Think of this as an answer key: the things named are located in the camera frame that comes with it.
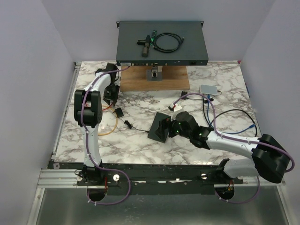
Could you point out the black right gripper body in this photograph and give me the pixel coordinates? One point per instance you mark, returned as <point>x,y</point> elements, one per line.
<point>174,130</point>

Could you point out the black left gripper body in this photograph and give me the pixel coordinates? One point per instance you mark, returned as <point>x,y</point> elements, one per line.
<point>110,93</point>

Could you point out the black network switch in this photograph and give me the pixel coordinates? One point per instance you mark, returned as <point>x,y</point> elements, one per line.
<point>152,133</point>

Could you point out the small black power adapter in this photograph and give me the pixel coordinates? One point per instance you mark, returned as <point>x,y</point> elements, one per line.
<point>118,113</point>

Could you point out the black power adapter with cable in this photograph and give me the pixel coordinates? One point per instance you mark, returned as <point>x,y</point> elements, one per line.
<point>200,99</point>

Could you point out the white grey small switch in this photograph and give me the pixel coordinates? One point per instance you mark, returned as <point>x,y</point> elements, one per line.
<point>208,89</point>

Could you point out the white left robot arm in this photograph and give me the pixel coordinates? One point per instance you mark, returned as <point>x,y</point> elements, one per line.
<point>88,110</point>

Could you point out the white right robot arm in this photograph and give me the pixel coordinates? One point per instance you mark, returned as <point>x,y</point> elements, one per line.
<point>263,156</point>

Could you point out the wooden board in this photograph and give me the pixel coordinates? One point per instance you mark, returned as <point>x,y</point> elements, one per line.
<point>146,78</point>

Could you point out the grey rack unit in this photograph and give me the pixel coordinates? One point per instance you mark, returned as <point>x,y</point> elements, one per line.
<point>177,43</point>

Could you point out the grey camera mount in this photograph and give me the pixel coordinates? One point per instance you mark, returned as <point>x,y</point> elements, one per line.
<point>154,74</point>

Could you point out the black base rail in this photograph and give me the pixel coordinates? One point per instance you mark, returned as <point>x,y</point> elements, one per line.
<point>147,179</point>

